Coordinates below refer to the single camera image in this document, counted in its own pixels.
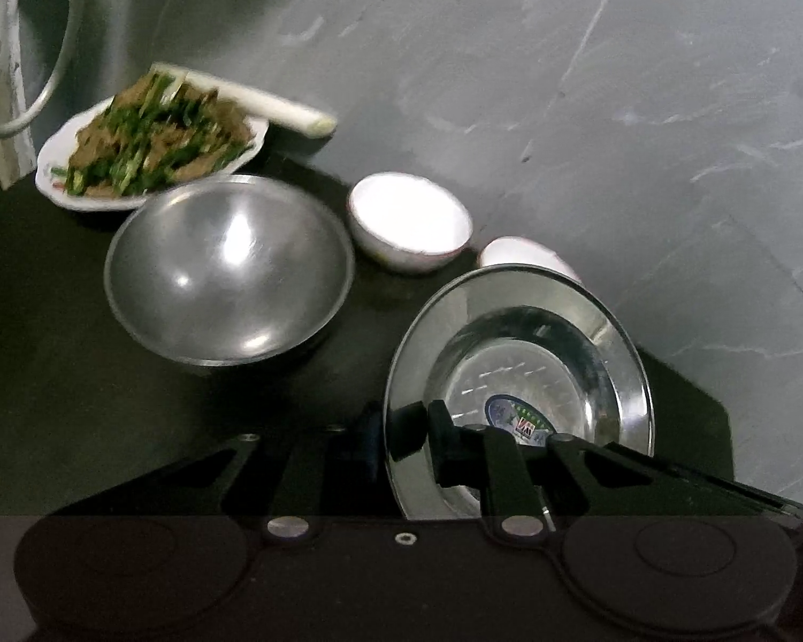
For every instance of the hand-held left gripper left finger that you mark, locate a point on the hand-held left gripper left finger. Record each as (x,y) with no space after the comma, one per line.
(370,438)

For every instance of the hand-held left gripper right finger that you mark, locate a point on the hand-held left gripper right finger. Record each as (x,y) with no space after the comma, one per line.
(443,445)

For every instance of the stainless steel plate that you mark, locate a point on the stainless steel plate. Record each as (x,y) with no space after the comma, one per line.
(541,348)

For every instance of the white bowl red exterior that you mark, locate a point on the white bowl red exterior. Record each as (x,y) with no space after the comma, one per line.
(408,214)
(521,255)

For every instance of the stainless steel bowl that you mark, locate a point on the stainless steel bowl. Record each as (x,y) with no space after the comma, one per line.
(227,267)

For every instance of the white leek stalk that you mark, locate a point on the white leek stalk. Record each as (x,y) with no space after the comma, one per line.
(274,107)

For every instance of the stir-fried greens and meat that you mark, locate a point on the stir-fried greens and meat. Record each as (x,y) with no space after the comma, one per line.
(154,140)

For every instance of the white scalloped plate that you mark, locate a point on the white scalloped plate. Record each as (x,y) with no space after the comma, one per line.
(57,177)

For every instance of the white stained board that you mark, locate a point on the white stained board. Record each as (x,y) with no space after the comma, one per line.
(7,114)

